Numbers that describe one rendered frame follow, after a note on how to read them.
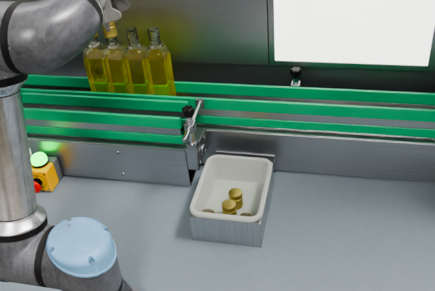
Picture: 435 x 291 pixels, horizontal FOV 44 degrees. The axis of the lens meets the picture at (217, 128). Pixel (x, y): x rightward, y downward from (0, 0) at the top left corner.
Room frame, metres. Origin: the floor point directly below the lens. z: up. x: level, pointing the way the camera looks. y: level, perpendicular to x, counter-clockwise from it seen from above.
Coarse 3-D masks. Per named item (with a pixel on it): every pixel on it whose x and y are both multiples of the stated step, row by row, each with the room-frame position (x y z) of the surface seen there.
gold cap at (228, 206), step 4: (228, 200) 0.97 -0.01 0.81; (232, 200) 0.97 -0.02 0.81; (224, 204) 0.96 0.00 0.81; (228, 204) 0.95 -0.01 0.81; (232, 204) 0.95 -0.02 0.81; (224, 208) 0.94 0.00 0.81; (228, 208) 0.94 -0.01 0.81; (232, 208) 0.94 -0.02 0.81; (224, 212) 0.94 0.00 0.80; (228, 212) 0.94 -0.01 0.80; (232, 212) 0.94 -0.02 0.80; (236, 212) 0.95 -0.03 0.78
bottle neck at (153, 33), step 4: (148, 28) 1.28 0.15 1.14; (152, 28) 1.29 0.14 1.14; (156, 28) 1.28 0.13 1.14; (148, 32) 1.27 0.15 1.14; (152, 32) 1.26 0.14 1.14; (156, 32) 1.26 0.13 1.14; (148, 36) 1.27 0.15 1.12; (152, 36) 1.26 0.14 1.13; (156, 36) 1.26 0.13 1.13; (152, 40) 1.26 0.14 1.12; (156, 40) 1.26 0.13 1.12; (160, 40) 1.27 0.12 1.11; (152, 44) 1.26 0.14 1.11; (156, 44) 1.26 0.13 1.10; (160, 44) 1.27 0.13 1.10
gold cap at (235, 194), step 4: (232, 188) 1.01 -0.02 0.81; (236, 188) 1.01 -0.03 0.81; (232, 192) 1.00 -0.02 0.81; (236, 192) 0.99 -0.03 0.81; (240, 192) 0.99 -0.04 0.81; (232, 196) 0.98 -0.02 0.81; (236, 196) 0.98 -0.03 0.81; (240, 196) 0.98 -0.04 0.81; (236, 200) 0.98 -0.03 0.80; (240, 200) 0.98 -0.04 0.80; (236, 204) 0.98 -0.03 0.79; (240, 204) 0.98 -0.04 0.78; (236, 208) 0.98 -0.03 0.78; (240, 208) 0.98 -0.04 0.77
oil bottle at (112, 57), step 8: (112, 48) 1.29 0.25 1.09; (120, 48) 1.29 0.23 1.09; (104, 56) 1.28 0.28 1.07; (112, 56) 1.28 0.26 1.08; (120, 56) 1.27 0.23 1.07; (104, 64) 1.28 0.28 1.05; (112, 64) 1.28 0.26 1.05; (120, 64) 1.27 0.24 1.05; (112, 72) 1.28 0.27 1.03; (120, 72) 1.27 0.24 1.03; (112, 80) 1.28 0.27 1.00; (120, 80) 1.27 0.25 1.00; (112, 88) 1.28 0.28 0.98; (120, 88) 1.27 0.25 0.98; (128, 88) 1.28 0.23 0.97
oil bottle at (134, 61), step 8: (128, 48) 1.28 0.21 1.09; (136, 48) 1.27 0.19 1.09; (144, 48) 1.29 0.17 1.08; (128, 56) 1.26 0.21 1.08; (136, 56) 1.26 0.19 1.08; (128, 64) 1.26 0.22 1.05; (136, 64) 1.26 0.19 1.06; (144, 64) 1.26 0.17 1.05; (128, 72) 1.27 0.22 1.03; (136, 72) 1.26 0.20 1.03; (144, 72) 1.26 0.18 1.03; (128, 80) 1.27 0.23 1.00; (136, 80) 1.26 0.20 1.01; (144, 80) 1.26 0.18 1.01; (136, 88) 1.26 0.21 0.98; (144, 88) 1.26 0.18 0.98
